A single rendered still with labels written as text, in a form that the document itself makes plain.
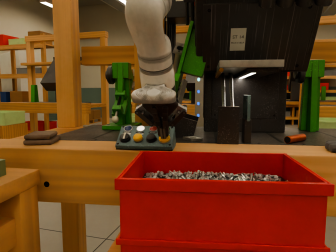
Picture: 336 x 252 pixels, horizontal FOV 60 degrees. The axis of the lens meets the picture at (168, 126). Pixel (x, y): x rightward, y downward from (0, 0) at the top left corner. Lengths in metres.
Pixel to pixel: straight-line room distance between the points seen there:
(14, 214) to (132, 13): 0.55
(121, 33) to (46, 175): 11.65
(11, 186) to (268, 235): 0.55
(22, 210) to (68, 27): 0.93
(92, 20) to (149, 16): 12.60
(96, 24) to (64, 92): 11.54
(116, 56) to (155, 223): 1.12
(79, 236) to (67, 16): 1.07
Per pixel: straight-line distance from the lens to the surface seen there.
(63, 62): 1.48
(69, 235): 1.65
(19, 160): 0.89
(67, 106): 1.48
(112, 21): 12.65
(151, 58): 0.58
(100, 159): 0.78
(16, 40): 6.85
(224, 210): 0.46
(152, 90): 0.59
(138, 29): 0.55
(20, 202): 0.80
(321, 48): 1.51
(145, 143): 0.75
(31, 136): 0.90
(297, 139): 0.94
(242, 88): 1.12
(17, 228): 0.83
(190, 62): 0.96
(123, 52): 1.48
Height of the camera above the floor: 1.05
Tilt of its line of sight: 7 degrees down
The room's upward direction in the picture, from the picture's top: straight up
